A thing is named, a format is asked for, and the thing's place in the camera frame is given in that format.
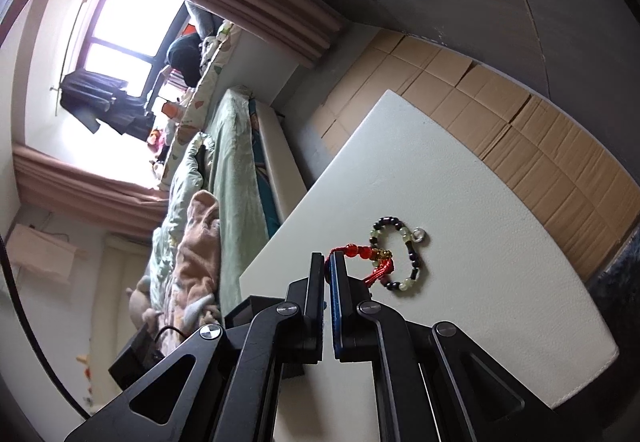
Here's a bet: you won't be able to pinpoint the window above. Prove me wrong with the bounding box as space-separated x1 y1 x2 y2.
59 0 189 133

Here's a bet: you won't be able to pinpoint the black bag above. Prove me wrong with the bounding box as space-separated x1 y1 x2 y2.
166 32 204 88

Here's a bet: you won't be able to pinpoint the dark and green bead bracelet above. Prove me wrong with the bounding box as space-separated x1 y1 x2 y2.
370 216 429 294

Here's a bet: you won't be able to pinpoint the bed with green sheet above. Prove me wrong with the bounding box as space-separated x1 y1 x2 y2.
150 86 312 323

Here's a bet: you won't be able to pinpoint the hanging dark clothes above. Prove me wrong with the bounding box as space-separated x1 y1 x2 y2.
59 70 157 139

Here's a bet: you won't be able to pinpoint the red tassel bracelet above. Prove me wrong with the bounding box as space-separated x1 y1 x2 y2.
324 244 396 291

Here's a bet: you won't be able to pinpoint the cardboard sheets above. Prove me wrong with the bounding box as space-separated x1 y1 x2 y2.
312 28 637 283

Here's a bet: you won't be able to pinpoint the stuffed toys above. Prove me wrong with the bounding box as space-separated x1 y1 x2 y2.
146 128 172 169

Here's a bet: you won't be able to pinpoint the pink fleece blanket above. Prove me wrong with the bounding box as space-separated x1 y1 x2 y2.
127 190 224 329

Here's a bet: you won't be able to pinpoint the black braided cable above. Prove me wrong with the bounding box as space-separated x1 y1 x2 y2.
0 231 90 419

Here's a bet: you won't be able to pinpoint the dark blue rug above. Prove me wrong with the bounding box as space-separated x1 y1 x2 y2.
586 226 640 325

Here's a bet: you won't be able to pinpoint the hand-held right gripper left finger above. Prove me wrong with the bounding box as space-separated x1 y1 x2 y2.
64 252 326 442

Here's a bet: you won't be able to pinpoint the white low table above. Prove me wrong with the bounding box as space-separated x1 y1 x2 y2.
239 89 621 442

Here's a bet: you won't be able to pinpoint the green floral quilt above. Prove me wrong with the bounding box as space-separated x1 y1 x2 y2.
149 132 219 313

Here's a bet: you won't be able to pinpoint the grey pillow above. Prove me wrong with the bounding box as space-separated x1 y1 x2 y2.
185 2 224 40

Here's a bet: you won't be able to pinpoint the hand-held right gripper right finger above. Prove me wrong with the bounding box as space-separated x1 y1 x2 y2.
327 253 581 442

